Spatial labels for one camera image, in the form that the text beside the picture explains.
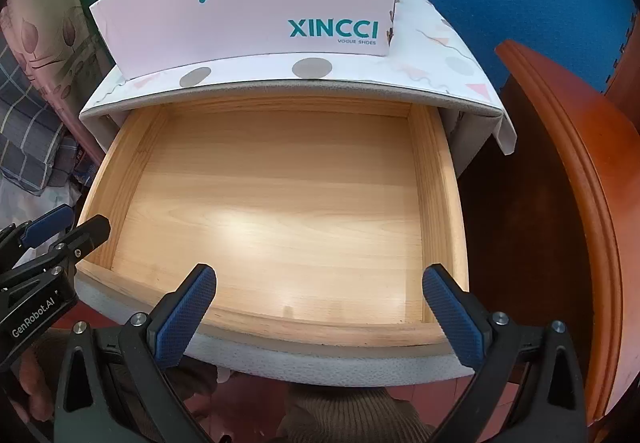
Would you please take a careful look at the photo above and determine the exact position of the grey nightstand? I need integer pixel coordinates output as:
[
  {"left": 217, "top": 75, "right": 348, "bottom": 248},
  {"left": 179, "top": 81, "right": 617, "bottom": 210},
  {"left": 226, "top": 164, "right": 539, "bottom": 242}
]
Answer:
[{"left": 80, "top": 76, "right": 516, "bottom": 174}]

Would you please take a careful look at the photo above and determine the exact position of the blue plastic packet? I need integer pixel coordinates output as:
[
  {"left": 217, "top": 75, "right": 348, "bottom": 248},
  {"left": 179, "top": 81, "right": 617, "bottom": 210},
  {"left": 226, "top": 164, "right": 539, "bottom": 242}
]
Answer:
[{"left": 72, "top": 143, "right": 101, "bottom": 184}]

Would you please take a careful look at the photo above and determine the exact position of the white floral bed sheet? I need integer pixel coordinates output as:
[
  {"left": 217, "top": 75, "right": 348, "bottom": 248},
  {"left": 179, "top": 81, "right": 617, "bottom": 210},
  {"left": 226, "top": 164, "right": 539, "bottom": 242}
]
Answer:
[{"left": 0, "top": 173, "right": 83, "bottom": 234}]

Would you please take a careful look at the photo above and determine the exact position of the blue plaid blanket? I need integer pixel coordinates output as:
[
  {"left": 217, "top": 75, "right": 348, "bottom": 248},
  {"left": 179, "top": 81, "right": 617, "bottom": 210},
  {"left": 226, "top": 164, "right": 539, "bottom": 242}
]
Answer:
[{"left": 0, "top": 43, "right": 81, "bottom": 196}]

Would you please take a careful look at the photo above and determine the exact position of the person's left hand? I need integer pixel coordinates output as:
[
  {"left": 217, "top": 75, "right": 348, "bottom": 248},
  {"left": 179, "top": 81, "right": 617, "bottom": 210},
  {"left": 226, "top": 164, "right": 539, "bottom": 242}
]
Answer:
[{"left": 7, "top": 350, "right": 56, "bottom": 424}]

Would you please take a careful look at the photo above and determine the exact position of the person's right leg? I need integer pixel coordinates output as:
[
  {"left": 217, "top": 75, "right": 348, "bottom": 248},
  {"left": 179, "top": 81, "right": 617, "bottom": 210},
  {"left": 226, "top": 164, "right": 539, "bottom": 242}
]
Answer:
[{"left": 285, "top": 385, "right": 433, "bottom": 443}]

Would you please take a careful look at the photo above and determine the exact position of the wooden drawer with grey front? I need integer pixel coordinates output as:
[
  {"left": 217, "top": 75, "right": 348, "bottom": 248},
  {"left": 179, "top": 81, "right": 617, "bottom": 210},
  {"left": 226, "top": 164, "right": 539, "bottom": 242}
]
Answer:
[{"left": 75, "top": 96, "right": 473, "bottom": 379}]

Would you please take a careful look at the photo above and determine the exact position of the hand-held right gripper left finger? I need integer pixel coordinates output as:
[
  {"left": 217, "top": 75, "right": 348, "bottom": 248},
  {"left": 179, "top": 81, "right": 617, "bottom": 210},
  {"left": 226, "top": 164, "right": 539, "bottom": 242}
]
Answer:
[{"left": 52, "top": 263, "right": 218, "bottom": 443}]

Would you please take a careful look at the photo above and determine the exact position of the white patterned table cover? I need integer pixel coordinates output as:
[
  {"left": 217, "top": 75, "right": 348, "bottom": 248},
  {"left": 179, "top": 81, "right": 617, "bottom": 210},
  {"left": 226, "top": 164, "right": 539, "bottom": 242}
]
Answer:
[{"left": 80, "top": 0, "right": 516, "bottom": 156}]

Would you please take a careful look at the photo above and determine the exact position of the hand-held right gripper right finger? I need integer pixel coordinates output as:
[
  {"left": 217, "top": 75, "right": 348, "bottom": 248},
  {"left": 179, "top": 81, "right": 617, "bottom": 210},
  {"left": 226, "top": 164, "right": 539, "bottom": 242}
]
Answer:
[{"left": 421, "top": 263, "right": 588, "bottom": 443}]

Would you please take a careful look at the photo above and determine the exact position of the brown wooden bed frame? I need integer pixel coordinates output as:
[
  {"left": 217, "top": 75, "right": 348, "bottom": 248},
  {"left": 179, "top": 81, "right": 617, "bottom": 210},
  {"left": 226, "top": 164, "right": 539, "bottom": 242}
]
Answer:
[{"left": 457, "top": 39, "right": 628, "bottom": 426}]

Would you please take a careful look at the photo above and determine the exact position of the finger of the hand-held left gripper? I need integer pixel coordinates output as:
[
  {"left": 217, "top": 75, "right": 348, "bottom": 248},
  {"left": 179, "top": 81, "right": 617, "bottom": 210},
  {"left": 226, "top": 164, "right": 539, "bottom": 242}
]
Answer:
[
  {"left": 0, "top": 203, "right": 76, "bottom": 269},
  {"left": 0, "top": 214, "right": 112, "bottom": 294}
]

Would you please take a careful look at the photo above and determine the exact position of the pink leaf-print curtain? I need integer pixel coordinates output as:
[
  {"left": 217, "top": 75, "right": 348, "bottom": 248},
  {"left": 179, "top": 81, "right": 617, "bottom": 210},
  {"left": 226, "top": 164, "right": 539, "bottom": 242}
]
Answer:
[{"left": 0, "top": 0, "right": 108, "bottom": 164}]

